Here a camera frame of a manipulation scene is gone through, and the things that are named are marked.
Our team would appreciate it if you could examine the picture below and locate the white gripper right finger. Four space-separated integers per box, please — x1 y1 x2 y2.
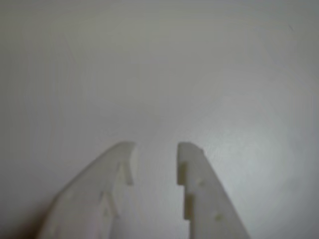
176 141 250 239

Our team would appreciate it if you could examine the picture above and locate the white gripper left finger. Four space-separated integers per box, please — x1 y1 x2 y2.
35 141 137 239

